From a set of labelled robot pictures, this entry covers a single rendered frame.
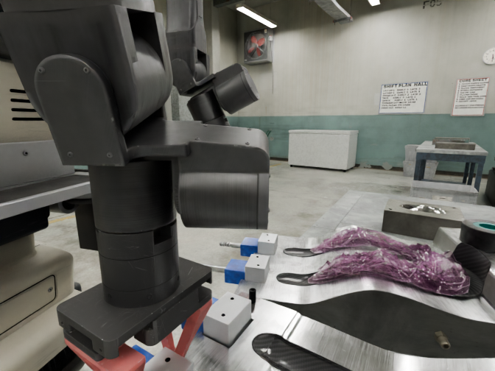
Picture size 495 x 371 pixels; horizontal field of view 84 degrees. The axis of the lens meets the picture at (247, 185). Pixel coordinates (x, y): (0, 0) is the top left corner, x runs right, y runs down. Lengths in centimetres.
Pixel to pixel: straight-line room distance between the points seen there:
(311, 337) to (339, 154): 645
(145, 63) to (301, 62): 802
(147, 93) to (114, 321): 15
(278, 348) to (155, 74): 30
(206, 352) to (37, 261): 37
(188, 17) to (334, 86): 727
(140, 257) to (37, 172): 35
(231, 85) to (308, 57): 764
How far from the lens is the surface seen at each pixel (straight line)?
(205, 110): 51
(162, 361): 30
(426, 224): 95
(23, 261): 61
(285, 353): 36
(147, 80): 17
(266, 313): 39
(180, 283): 24
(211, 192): 17
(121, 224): 20
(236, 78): 50
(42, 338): 60
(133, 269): 21
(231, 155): 17
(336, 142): 676
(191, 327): 28
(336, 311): 48
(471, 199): 369
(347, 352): 37
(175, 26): 55
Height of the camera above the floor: 113
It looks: 13 degrees down
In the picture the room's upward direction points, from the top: straight up
